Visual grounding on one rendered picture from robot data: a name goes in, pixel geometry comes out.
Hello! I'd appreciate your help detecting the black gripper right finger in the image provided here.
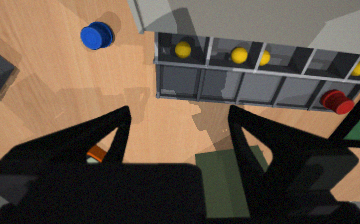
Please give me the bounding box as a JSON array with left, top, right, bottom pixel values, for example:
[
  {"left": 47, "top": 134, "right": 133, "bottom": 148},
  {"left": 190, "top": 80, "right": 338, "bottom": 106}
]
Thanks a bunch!
[{"left": 228, "top": 105, "right": 359, "bottom": 217}]

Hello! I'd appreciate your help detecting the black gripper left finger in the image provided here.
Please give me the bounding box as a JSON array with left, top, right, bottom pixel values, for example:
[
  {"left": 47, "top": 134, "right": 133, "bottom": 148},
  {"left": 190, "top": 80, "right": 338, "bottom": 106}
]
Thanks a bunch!
[{"left": 0, "top": 105, "right": 132, "bottom": 163}]

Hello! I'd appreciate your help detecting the yellow ball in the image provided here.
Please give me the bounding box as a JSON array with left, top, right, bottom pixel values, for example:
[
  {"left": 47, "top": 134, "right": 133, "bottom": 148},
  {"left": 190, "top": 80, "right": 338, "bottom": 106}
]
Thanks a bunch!
[
  {"left": 175, "top": 41, "right": 191, "bottom": 58},
  {"left": 231, "top": 47, "right": 248, "bottom": 64},
  {"left": 259, "top": 50, "right": 270, "bottom": 66},
  {"left": 350, "top": 62, "right": 360, "bottom": 76}
]

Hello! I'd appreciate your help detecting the orange-brown flat block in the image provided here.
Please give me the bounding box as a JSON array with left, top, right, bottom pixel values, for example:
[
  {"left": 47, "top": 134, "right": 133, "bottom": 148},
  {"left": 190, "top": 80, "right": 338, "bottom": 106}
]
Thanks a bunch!
[{"left": 86, "top": 145, "right": 107, "bottom": 162}]

